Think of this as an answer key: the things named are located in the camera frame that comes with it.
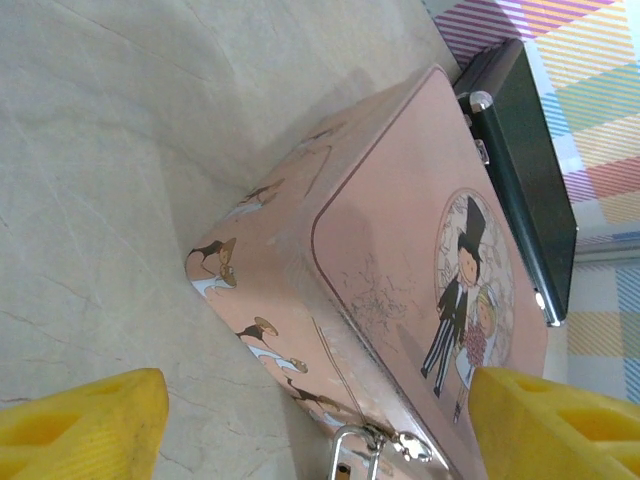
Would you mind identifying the aluminium back wall rail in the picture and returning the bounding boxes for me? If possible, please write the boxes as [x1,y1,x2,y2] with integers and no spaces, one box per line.
[574,238,640,265]

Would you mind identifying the small brass padlock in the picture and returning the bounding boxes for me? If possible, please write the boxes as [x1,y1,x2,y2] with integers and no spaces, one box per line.
[325,423,389,480]

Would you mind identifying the black case with metal handle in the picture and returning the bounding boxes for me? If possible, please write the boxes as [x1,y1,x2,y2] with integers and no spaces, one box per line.
[451,38,580,329]

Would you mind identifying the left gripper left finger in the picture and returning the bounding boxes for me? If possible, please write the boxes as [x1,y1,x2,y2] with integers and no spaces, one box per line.
[0,368,169,480]

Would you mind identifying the pink cartoon couple tin box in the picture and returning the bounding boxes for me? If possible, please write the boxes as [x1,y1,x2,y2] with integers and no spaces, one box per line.
[184,63,551,480]

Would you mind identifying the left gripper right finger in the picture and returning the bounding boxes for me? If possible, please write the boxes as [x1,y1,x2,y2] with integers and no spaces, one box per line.
[467,366,640,480]

